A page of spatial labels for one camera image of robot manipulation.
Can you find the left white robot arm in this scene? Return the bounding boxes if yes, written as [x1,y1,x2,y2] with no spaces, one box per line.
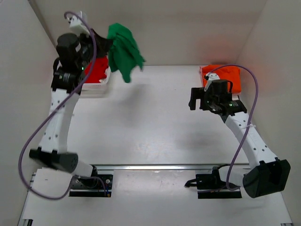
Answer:
[29,33,113,187]

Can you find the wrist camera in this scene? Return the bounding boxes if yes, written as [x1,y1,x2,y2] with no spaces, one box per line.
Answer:
[204,73,220,92]
[68,15,90,36]

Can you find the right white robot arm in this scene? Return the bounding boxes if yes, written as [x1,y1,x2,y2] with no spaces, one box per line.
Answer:
[189,79,291,198]

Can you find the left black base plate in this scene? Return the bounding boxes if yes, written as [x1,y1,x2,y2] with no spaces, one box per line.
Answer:
[69,170,113,198]

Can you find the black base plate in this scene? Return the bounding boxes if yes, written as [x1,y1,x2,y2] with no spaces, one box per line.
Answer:
[69,170,113,198]
[184,173,242,199]

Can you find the orange folded t shirt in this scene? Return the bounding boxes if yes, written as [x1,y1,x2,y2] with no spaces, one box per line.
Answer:
[202,64,242,94]

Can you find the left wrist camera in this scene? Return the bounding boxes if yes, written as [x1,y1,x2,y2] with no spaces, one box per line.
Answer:
[68,15,90,36]

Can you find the green t shirt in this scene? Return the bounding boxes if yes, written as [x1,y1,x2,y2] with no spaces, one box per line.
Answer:
[107,23,146,83]

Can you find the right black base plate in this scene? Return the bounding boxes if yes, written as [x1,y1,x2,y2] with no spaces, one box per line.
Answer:
[184,173,242,199]

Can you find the red t shirt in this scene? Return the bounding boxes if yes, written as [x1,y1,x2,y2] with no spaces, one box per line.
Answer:
[85,56,109,83]

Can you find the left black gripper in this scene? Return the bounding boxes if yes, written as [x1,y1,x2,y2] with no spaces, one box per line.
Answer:
[81,24,115,63]

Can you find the white plastic basket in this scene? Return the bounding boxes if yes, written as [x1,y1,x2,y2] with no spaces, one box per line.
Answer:
[80,67,111,98]

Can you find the aluminium rail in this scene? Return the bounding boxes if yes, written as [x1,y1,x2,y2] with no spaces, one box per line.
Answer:
[89,163,252,171]

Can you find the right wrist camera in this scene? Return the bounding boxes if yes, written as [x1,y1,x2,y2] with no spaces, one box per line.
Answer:
[204,73,220,92]

